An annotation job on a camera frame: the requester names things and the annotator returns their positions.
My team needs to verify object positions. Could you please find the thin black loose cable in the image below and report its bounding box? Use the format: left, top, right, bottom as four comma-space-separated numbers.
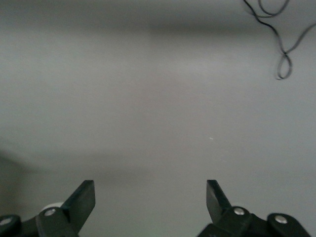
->
243, 0, 316, 80
258, 0, 290, 18

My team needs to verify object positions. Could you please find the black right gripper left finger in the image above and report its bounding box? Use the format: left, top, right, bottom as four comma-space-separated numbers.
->
0, 179, 96, 237

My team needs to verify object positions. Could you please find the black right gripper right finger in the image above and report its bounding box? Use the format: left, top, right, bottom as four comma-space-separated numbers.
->
197, 179, 312, 237

